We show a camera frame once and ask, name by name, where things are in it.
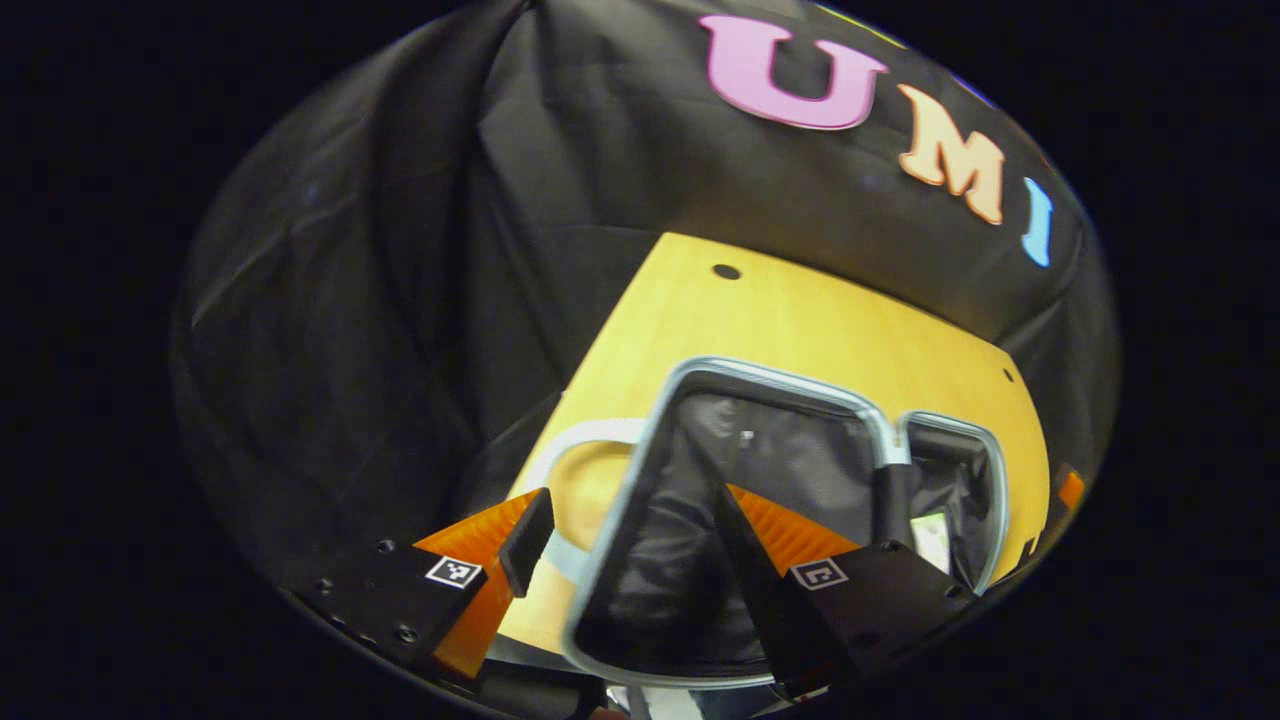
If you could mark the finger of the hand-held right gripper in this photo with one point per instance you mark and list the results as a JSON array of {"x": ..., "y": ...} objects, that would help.
[{"x": 1071, "y": 490}]

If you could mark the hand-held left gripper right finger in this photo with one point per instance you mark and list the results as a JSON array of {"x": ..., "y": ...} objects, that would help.
[{"x": 760, "y": 590}]

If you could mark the black backdrop cloth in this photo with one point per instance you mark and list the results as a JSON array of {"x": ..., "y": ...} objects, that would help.
[{"x": 400, "y": 300}]

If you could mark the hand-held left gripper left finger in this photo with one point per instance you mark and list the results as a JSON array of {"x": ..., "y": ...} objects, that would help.
[{"x": 528, "y": 545}]

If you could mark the green and white tube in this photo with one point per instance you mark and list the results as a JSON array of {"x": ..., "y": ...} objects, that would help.
[{"x": 932, "y": 540}]

